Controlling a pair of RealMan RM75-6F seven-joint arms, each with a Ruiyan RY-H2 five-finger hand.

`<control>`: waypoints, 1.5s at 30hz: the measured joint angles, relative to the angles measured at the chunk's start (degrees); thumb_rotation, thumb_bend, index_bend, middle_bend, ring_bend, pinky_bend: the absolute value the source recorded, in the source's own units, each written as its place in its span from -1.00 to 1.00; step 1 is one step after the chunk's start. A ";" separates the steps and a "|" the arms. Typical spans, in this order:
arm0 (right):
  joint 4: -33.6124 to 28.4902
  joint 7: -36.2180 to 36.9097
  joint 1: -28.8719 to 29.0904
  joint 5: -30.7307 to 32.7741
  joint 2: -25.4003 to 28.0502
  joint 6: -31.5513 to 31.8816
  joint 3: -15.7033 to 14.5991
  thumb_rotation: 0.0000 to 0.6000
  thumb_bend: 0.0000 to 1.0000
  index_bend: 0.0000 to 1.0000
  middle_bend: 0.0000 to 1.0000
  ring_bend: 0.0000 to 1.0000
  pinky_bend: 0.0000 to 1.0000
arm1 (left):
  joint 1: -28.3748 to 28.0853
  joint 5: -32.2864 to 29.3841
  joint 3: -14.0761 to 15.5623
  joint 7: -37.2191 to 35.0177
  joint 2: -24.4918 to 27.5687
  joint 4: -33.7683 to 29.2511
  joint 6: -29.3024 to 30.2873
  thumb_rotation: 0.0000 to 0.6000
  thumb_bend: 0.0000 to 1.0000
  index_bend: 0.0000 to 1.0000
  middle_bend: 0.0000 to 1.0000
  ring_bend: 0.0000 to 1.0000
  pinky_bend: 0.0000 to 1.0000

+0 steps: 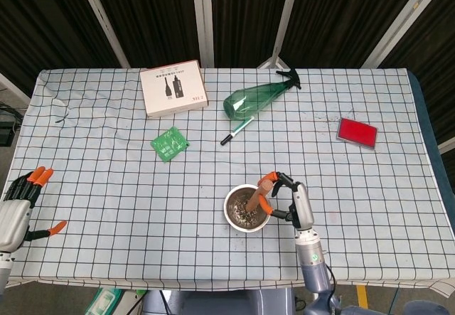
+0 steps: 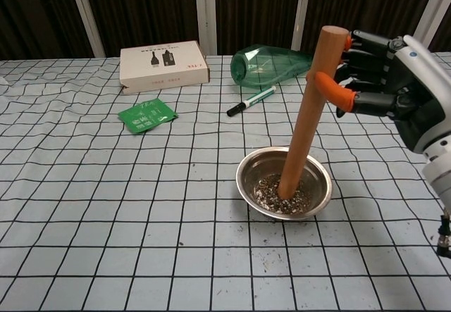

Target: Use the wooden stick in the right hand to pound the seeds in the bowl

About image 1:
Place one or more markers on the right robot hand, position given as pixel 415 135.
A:
pixel 302 204

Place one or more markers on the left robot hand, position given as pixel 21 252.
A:
pixel 14 215

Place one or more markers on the white black checkered tablecloth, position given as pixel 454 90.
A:
pixel 142 204

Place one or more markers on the stainless steel bowl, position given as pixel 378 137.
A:
pixel 245 227

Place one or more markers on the red ink pad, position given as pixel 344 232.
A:
pixel 356 133

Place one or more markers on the green white plastic crate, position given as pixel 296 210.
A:
pixel 106 302

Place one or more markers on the black equipment box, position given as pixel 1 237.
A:
pixel 9 126

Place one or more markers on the wooden brush handle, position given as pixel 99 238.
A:
pixel 256 196

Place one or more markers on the white slanted frame post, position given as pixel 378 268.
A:
pixel 401 20
pixel 101 20
pixel 282 20

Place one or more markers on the white upright frame post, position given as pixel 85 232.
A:
pixel 203 20

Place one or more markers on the transparent green spray bottle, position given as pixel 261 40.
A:
pixel 252 100

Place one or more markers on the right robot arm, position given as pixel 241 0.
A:
pixel 314 265

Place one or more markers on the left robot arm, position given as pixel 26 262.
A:
pixel 5 268

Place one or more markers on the white green marker pen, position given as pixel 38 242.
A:
pixel 236 130

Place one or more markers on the crushed seed grain mixture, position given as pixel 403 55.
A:
pixel 245 216

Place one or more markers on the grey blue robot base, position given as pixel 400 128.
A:
pixel 220 302

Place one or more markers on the white cardboard product box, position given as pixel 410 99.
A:
pixel 170 87

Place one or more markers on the green foil sachet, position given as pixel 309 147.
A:
pixel 169 143

